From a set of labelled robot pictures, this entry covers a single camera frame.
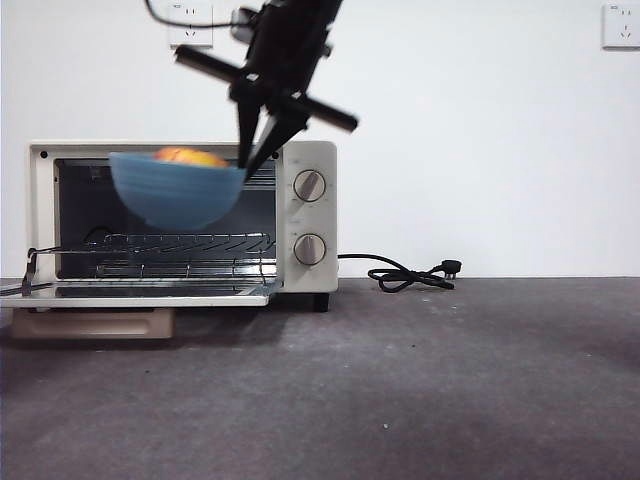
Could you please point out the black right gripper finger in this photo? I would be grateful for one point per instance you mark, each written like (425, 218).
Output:
(246, 130)
(282, 132)

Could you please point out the red yellow apple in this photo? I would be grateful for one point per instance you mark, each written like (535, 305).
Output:
(190, 156)

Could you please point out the blue ribbed bowl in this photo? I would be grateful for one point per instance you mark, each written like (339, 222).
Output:
(175, 195)

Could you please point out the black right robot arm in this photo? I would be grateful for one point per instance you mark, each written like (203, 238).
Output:
(300, 20)

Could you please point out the beige round oven knob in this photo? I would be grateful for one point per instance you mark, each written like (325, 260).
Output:
(309, 249)
(310, 185)

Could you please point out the cream white toaster oven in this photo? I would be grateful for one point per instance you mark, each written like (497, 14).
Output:
(310, 220)

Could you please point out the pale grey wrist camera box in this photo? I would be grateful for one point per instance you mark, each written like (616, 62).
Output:
(245, 25)

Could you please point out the white wall socket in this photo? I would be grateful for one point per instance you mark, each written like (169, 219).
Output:
(197, 37)
(621, 27)

